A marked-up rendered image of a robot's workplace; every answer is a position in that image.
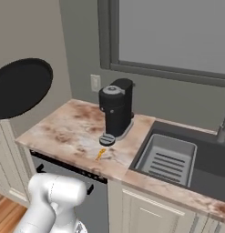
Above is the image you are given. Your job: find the black round pan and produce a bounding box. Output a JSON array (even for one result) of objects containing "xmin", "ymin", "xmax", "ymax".
[{"xmin": 0, "ymin": 57, "xmax": 54, "ymax": 122}]

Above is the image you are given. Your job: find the cream cabinet door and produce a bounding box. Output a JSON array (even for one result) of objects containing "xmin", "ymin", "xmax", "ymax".
[{"xmin": 121, "ymin": 188, "xmax": 194, "ymax": 233}]

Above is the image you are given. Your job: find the cream tall cabinet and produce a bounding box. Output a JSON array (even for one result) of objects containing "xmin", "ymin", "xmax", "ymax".
[{"xmin": 0, "ymin": 118, "xmax": 37, "ymax": 208}]

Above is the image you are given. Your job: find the black coffee machine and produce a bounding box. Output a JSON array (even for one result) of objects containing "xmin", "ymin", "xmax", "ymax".
[{"xmin": 98, "ymin": 77, "xmax": 136, "ymax": 147}]

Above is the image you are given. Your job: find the small orange food piece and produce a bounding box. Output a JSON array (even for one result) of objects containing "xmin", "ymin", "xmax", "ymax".
[{"xmin": 95, "ymin": 147, "xmax": 107, "ymax": 162}]

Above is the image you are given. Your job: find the grey dish rack tray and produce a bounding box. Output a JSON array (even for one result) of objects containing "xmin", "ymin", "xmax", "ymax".
[{"xmin": 135, "ymin": 133, "xmax": 198, "ymax": 187}]

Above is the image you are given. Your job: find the grey dishwasher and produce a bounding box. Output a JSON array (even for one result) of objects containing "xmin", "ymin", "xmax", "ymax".
[{"xmin": 29, "ymin": 149, "xmax": 110, "ymax": 233}]

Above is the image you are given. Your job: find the grey framed window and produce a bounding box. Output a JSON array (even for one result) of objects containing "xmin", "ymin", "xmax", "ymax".
[{"xmin": 97, "ymin": 0, "xmax": 225, "ymax": 89}]

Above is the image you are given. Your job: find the dark grey sink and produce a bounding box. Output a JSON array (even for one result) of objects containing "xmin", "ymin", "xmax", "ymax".
[{"xmin": 128, "ymin": 120, "xmax": 225, "ymax": 203}]

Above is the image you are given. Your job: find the grey metal tap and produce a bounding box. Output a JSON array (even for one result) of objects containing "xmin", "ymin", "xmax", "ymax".
[{"xmin": 216, "ymin": 106, "xmax": 225, "ymax": 144}]

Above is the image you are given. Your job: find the white wall socket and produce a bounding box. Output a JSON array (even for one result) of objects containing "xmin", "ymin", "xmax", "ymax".
[{"xmin": 90, "ymin": 74, "xmax": 102, "ymax": 93}]

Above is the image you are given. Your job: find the black dishwasher handle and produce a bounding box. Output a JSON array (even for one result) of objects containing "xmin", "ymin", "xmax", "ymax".
[{"xmin": 36, "ymin": 163, "xmax": 96, "ymax": 196}]

